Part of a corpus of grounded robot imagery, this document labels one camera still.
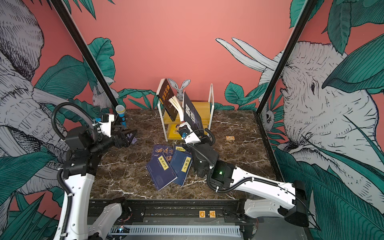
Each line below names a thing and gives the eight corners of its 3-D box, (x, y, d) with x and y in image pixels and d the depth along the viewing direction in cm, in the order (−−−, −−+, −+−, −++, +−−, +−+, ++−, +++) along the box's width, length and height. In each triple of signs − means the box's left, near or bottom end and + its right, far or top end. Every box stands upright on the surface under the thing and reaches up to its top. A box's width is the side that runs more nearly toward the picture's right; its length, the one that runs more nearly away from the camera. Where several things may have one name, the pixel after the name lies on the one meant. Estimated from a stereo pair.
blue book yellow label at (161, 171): (159, 191, 83) (157, 188, 80) (146, 166, 93) (144, 163, 90) (177, 178, 88) (177, 176, 85) (163, 156, 97) (162, 153, 94)
